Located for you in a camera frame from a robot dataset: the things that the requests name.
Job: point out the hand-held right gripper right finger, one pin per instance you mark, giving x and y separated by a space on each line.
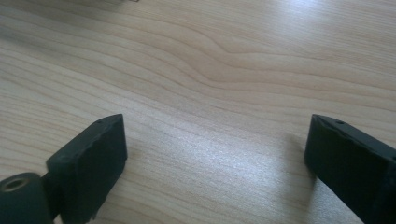
351 161

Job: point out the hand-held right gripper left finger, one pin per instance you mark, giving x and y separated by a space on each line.
90 161

